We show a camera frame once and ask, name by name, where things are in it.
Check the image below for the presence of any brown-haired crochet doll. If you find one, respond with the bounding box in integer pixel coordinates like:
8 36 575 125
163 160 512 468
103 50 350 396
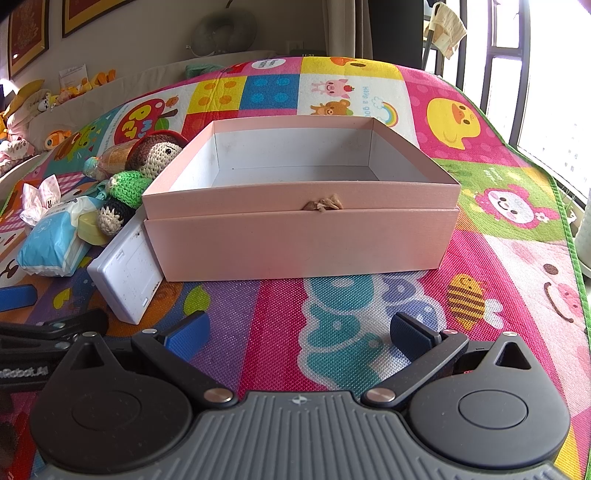
126 130 189 179

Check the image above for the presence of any yellow small block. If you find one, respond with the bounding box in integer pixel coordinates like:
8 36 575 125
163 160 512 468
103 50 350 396
78 213 112 245

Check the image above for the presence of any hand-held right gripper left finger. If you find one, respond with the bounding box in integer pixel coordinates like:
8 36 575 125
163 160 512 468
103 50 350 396
69 310 234 409

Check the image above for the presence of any white rectangular device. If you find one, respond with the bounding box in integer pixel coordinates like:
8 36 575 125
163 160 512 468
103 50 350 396
87 213 163 325

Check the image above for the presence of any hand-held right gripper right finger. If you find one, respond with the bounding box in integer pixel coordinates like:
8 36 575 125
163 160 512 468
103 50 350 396
360 311 534 409

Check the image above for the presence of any green cloth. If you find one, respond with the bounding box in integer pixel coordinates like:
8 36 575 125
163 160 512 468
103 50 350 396
185 62 223 78

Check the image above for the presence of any pink cardboard box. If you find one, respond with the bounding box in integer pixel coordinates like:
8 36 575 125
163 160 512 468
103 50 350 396
142 115 461 282

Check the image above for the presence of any framed wall picture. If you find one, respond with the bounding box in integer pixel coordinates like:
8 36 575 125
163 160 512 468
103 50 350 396
7 0 51 79
61 0 139 38

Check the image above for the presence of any orange plush toy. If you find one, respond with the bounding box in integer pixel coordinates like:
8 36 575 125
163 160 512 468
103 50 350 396
44 130 74 152

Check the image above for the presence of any round fan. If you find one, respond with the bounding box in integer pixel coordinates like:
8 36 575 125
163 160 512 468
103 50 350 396
194 7 258 51

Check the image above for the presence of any yellow plush toy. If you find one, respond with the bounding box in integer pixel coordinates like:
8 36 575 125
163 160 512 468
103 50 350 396
2 79 47 137

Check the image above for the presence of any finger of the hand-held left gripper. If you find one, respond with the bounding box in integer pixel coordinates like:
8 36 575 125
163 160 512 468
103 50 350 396
0 285 38 311
0 308 110 354

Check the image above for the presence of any window frame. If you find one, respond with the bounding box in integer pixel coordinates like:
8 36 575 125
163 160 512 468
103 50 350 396
455 0 591 195

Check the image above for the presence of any white card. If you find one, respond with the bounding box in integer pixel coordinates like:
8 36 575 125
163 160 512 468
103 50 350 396
59 65 89 88

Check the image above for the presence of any blue wet wipes packet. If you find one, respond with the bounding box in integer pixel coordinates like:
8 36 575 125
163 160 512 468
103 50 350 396
17 196 100 278

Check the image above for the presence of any row of yellow plush ducks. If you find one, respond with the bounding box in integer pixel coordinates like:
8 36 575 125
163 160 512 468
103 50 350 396
55 69 117 104

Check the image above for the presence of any hanging beige cloth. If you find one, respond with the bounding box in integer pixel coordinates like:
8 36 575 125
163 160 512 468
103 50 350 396
431 0 468 60

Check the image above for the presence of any beige curtain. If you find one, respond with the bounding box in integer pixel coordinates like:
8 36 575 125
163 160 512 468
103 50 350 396
323 0 374 60

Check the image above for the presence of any colourful cartoon play mat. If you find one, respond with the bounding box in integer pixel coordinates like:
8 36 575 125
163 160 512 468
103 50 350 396
0 55 591 480

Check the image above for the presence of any pink and white cloth bow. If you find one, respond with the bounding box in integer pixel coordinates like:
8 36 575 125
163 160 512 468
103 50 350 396
19 176 63 227

